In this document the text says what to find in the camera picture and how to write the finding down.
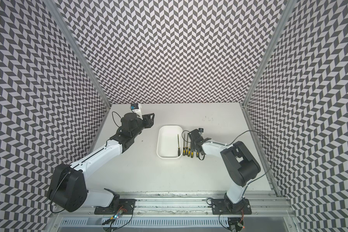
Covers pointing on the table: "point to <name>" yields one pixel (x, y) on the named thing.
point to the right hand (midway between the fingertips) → (197, 148)
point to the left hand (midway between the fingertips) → (151, 115)
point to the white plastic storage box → (167, 145)
